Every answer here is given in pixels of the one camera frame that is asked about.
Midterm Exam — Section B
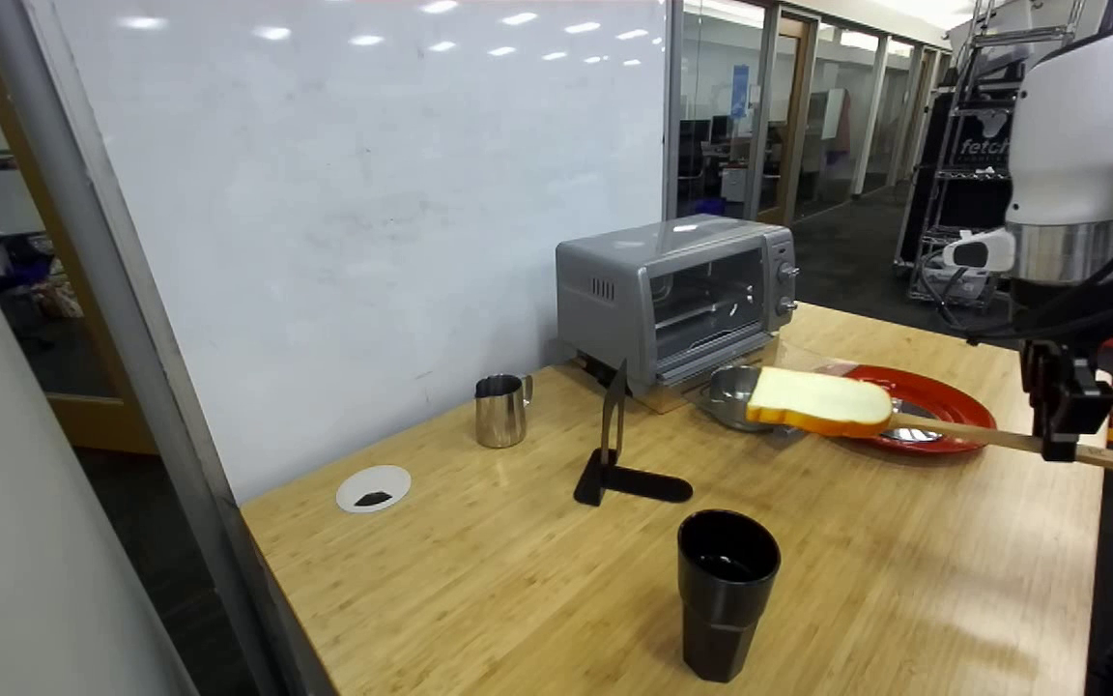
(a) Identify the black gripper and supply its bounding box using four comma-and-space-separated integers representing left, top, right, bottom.
1018, 288, 1113, 464

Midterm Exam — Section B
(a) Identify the grey toaster oven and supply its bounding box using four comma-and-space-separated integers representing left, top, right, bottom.
554, 211, 802, 398

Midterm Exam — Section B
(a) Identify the red round plate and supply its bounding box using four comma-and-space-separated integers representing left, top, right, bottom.
840, 365, 1000, 464

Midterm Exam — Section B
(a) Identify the steel pot lid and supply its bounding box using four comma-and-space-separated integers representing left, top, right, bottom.
878, 422, 956, 451

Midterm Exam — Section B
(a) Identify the black equipment rack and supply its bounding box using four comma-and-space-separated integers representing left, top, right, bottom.
896, 22, 1036, 308

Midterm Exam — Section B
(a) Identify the small steel pot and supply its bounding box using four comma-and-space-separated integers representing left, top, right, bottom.
707, 366, 764, 438

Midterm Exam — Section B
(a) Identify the black plastic cup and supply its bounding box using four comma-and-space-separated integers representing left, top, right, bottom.
675, 507, 783, 683

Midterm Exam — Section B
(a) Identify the black metal bookend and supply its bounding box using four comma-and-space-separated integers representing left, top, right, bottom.
573, 365, 694, 511

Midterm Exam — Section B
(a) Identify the small steel jug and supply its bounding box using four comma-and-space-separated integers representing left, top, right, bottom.
471, 371, 536, 451

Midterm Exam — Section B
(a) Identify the white round table grommet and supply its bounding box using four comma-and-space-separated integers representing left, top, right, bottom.
331, 464, 415, 517

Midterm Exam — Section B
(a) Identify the grey blue wrist camera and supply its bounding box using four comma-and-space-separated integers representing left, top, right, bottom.
938, 226, 1019, 277

